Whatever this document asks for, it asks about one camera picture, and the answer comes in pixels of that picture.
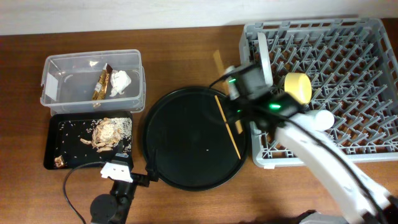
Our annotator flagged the black rectangular waste tray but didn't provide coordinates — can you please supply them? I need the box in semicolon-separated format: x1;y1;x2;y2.
44;111;132;170

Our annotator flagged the light blue cup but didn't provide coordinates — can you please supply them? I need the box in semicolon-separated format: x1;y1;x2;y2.
306;110;335;131

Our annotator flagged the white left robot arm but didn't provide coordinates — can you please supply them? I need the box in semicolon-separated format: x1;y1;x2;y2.
90;151;159;223

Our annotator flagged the grey ceramic plate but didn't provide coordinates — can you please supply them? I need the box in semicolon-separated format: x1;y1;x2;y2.
257;32;274;87

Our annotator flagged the grey plastic dishwasher rack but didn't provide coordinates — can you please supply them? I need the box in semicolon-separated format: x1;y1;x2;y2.
239;18;397;162

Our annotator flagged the gold snack wrapper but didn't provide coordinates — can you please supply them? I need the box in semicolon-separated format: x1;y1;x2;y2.
92;63;113;100

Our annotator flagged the yellow bowl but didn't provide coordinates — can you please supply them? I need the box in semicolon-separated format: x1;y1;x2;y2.
284;73;312;105

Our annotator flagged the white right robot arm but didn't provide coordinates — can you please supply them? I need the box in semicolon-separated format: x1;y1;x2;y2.
221;63;397;223

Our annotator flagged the clear plastic waste bin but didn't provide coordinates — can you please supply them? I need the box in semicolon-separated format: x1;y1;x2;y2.
40;49;146;115

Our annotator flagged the food scraps pile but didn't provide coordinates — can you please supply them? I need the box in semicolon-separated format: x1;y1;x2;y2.
52;118;132;169

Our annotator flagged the black object at bottom edge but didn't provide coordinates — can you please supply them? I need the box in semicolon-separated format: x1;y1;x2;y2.
296;210;347;224

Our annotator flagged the white tissue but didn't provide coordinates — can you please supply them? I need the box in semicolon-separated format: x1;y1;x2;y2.
110;70;131;97

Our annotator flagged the round black serving tray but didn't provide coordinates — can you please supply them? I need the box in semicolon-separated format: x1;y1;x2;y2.
141;86;251;191

